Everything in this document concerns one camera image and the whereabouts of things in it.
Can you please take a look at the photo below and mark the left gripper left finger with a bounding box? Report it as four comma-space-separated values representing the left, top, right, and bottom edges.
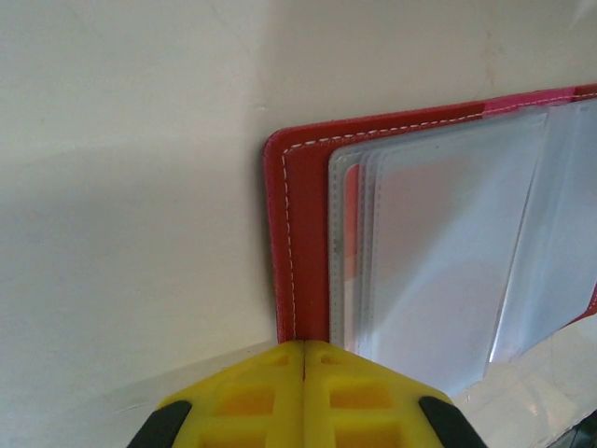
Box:
125, 340, 305, 448

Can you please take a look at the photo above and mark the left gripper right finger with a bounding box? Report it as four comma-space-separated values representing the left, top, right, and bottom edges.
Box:
304, 340, 486, 448

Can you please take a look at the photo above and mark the red card holder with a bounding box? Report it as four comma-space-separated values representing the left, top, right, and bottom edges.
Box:
261, 82, 597, 398

